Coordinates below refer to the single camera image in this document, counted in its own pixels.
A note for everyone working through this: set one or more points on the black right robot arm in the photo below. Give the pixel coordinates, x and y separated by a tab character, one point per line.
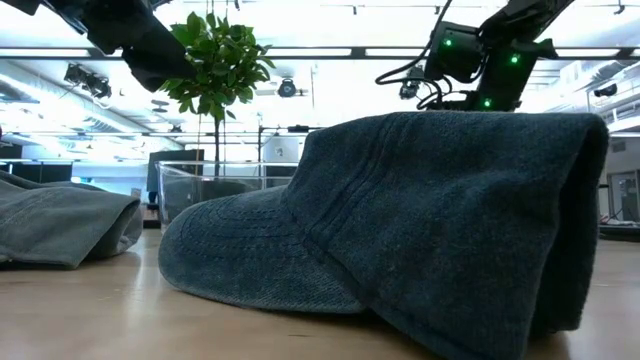
525	15

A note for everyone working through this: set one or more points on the blue denim cap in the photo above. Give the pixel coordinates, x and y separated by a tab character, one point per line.
425	225

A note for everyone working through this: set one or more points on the round black ceiling spotlight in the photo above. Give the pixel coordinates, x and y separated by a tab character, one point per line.
287	88

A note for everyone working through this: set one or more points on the grey fabric cap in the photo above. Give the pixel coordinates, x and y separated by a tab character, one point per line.
60	225

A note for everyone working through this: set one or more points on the green leafy potted tree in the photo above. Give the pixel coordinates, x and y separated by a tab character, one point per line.
220	65

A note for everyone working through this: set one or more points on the dark monitor screen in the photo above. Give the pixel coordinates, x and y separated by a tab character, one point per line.
175	170

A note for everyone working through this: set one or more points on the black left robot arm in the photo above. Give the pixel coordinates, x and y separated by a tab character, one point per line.
115	25

